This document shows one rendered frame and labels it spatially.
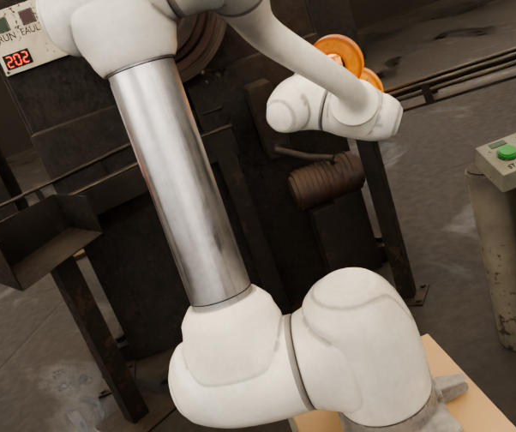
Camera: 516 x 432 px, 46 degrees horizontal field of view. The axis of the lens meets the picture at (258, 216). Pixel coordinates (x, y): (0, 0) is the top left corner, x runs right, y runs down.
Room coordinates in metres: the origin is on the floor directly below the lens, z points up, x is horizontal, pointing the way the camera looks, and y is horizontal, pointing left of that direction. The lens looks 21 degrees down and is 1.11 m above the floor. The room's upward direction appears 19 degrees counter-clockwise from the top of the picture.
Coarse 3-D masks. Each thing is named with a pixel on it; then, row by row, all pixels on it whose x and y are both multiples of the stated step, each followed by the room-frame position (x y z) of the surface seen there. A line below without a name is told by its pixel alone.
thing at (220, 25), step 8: (216, 24) 1.87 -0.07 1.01; (224, 24) 1.87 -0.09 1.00; (216, 32) 1.87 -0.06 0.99; (224, 32) 1.87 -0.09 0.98; (216, 40) 1.87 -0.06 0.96; (208, 48) 1.87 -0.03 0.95; (216, 48) 1.87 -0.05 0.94; (200, 56) 1.87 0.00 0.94; (208, 56) 1.87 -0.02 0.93; (88, 64) 1.85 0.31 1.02; (192, 64) 1.87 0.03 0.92; (200, 64) 1.87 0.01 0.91; (184, 72) 1.86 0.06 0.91; (192, 72) 1.86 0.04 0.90; (184, 80) 1.86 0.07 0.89
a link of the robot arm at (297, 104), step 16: (288, 80) 1.37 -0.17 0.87; (304, 80) 1.36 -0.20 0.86; (272, 96) 1.32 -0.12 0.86; (288, 96) 1.30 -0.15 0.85; (304, 96) 1.31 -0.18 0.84; (320, 96) 1.30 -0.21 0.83; (272, 112) 1.30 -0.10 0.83; (288, 112) 1.28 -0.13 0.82; (304, 112) 1.29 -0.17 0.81; (320, 112) 1.29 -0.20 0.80; (288, 128) 1.29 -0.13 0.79; (304, 128) 1.32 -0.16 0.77; (320, 128) 1.31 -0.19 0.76
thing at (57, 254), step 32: (0, 224) 1.65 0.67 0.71; (32, 224) 1.69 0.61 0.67; (64, 224) 1.75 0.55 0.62; (96, 224) 1.61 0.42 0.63; (0, 256) 1.46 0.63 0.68; (32, 256) 1.64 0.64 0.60; (64, 256) 1.54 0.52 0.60; (64, 288) 1.57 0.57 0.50; (96, 320) 1.59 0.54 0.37; (96, 352) 1.58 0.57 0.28; (128, 384) 1.59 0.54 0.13; (128, 416) 1.58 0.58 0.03; (160, 416) 1.56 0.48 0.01
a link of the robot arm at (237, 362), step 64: (64, 0) 0.91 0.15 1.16; (128, 0) 0.88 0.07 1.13; (128, 64) 0.89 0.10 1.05; (128, 128) 0.90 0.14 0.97; (192, 128) 0.89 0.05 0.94; (192, 192) 0.85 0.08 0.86; (192, 256) 0.84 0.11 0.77; (192, 320) 0.83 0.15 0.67; (256, 320) 0.80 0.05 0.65; (192, 384) 0.79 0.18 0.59; (256, 384) 0.76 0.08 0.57
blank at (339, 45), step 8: (320, 40) 1.64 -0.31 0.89; (328, 40) 1.63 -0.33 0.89; (336, 40) 1.62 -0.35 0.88; (344, 40) 1.61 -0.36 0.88; (352, 40) 1.62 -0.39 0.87; (320, 48) 1.64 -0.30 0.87; (328, 48) 1.63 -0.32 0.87; (336, 48) 1.62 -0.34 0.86; (344, 48) 1.61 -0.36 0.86; (352, 48) 1.60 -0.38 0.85; (344, 56) 1.61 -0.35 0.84; (352, 56) 1.60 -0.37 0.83; (360, 56) 1.60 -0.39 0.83; (352, 64) 1.61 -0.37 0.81; (360, 64) 1.60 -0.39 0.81; (352, 72) 1.61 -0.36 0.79; (360, 72) 1.60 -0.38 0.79
